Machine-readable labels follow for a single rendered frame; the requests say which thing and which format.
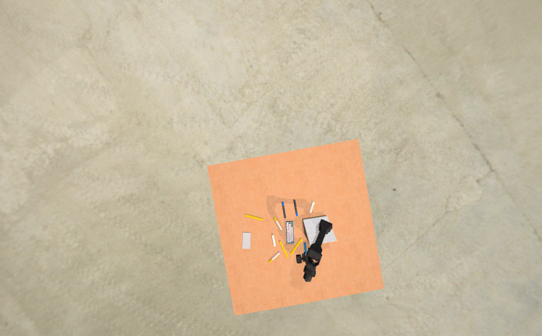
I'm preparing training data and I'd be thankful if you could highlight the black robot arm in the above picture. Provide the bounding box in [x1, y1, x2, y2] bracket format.
[303, 219, 332, 282]

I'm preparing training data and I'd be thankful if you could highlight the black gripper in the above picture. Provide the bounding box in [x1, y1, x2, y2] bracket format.
[296, 252, 313, 264]

